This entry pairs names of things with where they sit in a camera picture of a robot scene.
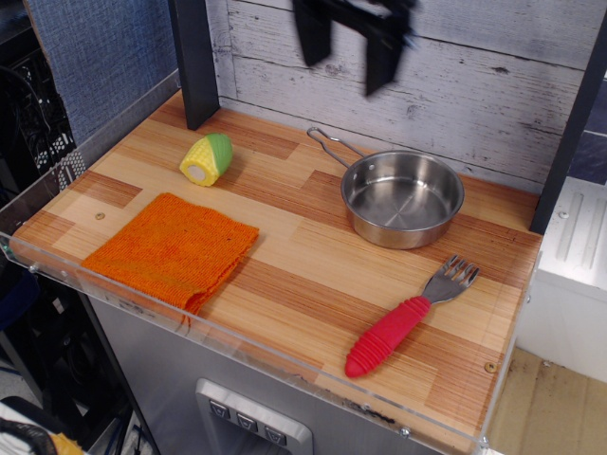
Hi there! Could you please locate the orange knitted cloth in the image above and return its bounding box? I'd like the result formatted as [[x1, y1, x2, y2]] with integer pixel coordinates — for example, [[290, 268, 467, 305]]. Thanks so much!
[[82, 193, 259, 314]]

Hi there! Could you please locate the red handled metal fork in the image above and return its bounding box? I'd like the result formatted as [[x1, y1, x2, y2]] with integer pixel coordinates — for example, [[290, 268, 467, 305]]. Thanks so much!
[[344, 255, 480, 378]]

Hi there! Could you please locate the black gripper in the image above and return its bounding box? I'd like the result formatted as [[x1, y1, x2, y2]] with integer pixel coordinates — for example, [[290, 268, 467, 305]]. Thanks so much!
[[293, 0, 418, 97]]

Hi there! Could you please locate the white side cabinet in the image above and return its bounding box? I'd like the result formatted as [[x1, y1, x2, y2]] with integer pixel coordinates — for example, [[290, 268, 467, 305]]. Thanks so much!
[[516, 177, 606, 382]]

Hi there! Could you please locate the silver dispenser button panel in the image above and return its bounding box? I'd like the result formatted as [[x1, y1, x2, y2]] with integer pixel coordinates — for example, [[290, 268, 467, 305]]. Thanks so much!
[[195, 378, 314, 454]]

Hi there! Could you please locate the yellow object bottom left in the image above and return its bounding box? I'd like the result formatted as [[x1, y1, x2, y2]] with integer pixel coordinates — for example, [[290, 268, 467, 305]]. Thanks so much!
[[50, 433, 86, 455]]

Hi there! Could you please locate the dark left shelf post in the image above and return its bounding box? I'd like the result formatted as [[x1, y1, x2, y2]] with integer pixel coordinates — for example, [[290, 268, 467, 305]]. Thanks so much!
[[168, 0, 220, 131]]

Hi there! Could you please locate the toy corn cob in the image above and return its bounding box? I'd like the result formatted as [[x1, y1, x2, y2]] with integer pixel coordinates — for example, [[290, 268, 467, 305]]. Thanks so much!
[[179, 133, 233, 187]]

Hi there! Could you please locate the dark shelf post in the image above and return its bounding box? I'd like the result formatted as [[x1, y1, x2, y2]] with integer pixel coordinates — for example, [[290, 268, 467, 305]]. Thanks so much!
[[529, 15, 606, 235], [168, 0, 220, 131]]

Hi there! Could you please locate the clear acrylic table guard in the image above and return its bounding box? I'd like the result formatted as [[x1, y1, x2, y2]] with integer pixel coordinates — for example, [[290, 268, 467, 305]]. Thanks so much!
[[1, 95, 541, 454]]

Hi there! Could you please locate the stainless steel saucepan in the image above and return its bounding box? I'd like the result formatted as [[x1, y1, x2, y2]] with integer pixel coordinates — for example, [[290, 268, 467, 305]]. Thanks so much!
[[306, 127, 465, 249]]

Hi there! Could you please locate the dark right shelf post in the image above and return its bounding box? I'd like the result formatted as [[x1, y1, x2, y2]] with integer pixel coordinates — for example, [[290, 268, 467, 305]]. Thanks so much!
[[529, 15, 606, 235]]

